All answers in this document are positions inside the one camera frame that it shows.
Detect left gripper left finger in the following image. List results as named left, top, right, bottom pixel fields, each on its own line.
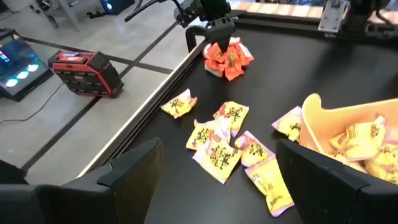
left=0, top=138, right=163, bottom=224

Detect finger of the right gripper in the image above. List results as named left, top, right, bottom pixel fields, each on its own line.
left=222, top=19, right=236, bottom=53
left=205, top=21, right=224, bottom=50

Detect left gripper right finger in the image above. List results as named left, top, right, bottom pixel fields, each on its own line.
left=275, top=138, right=398, bottom=224

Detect yellow candy packet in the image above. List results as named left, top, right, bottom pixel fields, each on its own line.
left=271, top=105, right=303, bottom=142
left=160, top=88, right=198, bottom=119
left=329, top=114, right=388, bottom=162
left=234, top=129, right=276, bottom=168
left=244, top=157, right=295, bottom=218
left=192, top=136, right=243, bottom=185
left=363, top=142, right=398, bottom=185
left=185, top=117, right=233, bottom=152
left=213, top=101, right=250, bottom=138

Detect pale yellow-orange plastic bin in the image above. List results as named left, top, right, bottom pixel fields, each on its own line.
left=298, top=93, right=398, bottom=187

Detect black box with blue light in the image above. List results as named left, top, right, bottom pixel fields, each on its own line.
left=99, top=0, right=135, bottom=16

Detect red and black tool case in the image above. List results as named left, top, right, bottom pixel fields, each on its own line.
left=47, top=50, right=125, bottom=100

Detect screen with blue lights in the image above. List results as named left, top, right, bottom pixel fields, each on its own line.
left=0, top=27, right=54, bottom=103

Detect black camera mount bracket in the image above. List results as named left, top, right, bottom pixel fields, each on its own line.
left=185, top=24, right=208, bottom=53

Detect black aluminium table frame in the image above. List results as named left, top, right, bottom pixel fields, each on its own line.
left=76, top=12, right=398, bottom=180

